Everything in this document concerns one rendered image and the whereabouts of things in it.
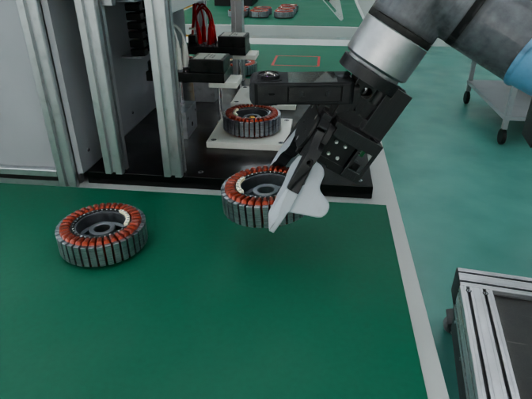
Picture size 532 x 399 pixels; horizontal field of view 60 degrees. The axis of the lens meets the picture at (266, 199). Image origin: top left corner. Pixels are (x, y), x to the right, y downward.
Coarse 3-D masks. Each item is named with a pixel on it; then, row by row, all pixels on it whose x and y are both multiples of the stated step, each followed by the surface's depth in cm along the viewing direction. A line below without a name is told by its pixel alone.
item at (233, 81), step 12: (192, 60) 83; (204, 60) 83; (216, 60) 83; (228, 60) 87; (180, 72) 84; (192, 72) 84; (204, 72) 84; (216, 72) 84; (228, 72) 87; (180, 84) 91; (216, 84) 85; (228, 84) 85; (180, 96) 92
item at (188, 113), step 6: (186, 102) 93; (192, 102) 93; (186, 108) 89; (192, 108) 92; (186, 114) 88; (192, 114) 92; (186, 120) 88; (192, 120) 93; (186, 126) 89; (192, 126) 93; (186, 132) 89; (186, 138) 90
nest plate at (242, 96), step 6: (240, 90) 116; (246, 90) 116; (240, 96) 112; (246, 96) 112; (234, 102) 107; (240, 102) 107; (246, 102) 107; (276, 108) 106; (282, 108) 106; (288, 108) 106; (294, 108) 106
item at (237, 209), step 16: (240, 176) 60; (256, 176) 60; (272, 176) 60; (224, 192) 57; (240, 192) 56; (256, 192) 57; (272, 192) 57; (224, 208) 57; (240, 208) 54; (256, 208) 53; (240, 224) 56; (256, 224) 54
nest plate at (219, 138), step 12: (288, 120) 96; (216, 132) 90; (276, 132) 90; (288, 132) 90; (216, 144) 86; (228, 144) 86; (240, 144) 85; (252, 144) 85; (264, 144) 85; (276, 144) 85
